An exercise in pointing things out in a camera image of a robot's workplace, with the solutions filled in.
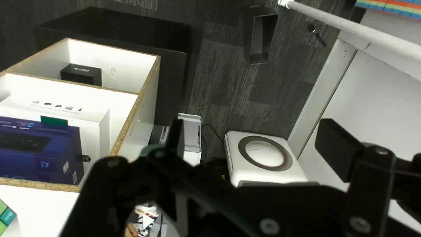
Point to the white upright device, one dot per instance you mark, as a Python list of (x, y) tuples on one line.
[(192, 138)]

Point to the colourful striped poster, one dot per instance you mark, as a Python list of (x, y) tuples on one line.
[(389, 5)]

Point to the dark blue product box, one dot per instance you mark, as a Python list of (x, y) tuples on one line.
[(39, 151)]

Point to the green tag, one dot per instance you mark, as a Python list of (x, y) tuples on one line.
[(53, 121)]

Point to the small black box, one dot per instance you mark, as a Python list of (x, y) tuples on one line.
[(80, 74)]

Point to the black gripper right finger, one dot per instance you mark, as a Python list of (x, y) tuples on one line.
[(372, 175)]

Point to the crumpled printed paper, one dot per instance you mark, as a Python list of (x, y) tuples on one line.
[(144, 217)]

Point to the black open floor box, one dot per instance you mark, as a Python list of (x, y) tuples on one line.
[(261, 35)]

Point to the white box with black print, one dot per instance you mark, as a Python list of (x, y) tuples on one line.
[(65, 109)]

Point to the white square router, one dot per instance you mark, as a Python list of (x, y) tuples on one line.
[(263, 158)]

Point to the white table frame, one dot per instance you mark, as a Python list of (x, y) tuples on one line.
[(349, 47)]

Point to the small black bolt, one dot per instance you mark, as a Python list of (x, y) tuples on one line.
[(315, 34)]

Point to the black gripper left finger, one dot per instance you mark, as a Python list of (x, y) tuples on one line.
[(109, 188)]

